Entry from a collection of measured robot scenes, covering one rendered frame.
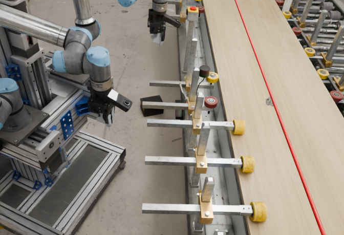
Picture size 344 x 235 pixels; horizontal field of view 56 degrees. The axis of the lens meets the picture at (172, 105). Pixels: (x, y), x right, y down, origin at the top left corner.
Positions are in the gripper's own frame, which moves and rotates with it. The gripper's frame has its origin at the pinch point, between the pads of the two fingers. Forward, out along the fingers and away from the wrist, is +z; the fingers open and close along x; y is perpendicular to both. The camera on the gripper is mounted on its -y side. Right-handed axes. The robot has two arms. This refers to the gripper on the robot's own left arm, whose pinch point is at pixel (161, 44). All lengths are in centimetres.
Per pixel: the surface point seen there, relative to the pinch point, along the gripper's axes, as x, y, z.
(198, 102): 31.8, -13.6, 16.2
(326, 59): -23, -137, 37
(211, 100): 12.8, -29.9, 33.6
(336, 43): -22, -138, 22
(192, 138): 32, -14, 44
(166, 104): 6.9, -4.0, 38.7
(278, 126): 40, -61, 34
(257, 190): 76, -31, 34
